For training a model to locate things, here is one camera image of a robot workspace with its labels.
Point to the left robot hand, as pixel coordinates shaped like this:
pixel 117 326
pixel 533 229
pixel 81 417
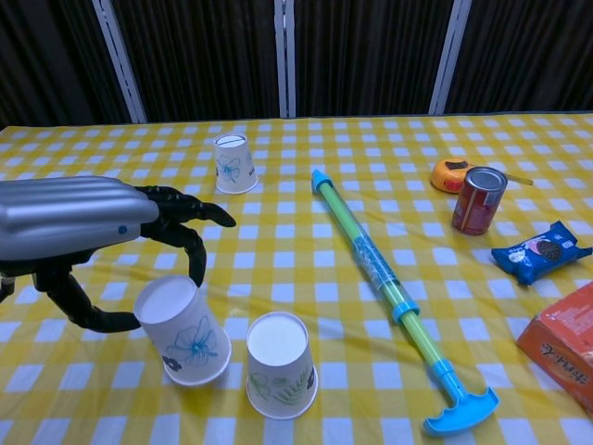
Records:
pixel 60 218

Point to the white paper cup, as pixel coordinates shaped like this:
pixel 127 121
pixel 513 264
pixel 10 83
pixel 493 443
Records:
pixel 235 167
pixel 281 371
pixel 183 334

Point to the yellow white checkered tablecloth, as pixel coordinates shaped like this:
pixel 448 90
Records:
pixel 296 222

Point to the white paper cup, green leaves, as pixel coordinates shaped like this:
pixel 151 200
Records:
pixel 281 371

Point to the green blue water pump toy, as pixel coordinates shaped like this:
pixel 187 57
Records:
pixel 373 257

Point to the orange tape measure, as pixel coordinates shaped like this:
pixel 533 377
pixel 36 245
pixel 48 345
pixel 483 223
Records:
pixel 444 177

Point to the red drink can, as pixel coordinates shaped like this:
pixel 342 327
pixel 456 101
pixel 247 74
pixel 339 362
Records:
pixel 477 204

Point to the blue cookie packet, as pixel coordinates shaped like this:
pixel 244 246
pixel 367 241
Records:
pixel 533 255

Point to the orange biscuit box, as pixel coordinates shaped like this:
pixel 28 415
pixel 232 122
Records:
pixel 565 343

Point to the white partition post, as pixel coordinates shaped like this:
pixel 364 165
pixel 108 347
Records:
pixel 285 58
pixel 118 60
pixel 447 58

